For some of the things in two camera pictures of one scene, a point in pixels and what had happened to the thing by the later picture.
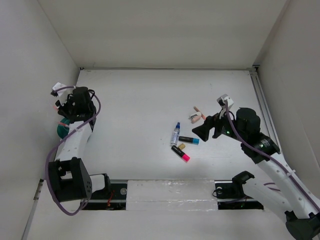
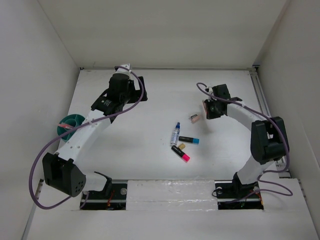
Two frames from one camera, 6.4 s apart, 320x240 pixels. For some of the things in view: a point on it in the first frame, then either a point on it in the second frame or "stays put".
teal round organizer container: (62, 130) stays put
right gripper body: (221, 126) → (212, 109)
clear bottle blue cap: (176, 134) stays put
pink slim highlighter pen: (56, 108) → (65, 126)
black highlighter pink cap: (181, 154) stays put
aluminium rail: (255, 76) stays put
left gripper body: (68, 107) → (134, 96)
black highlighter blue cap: (189, 140) stays put
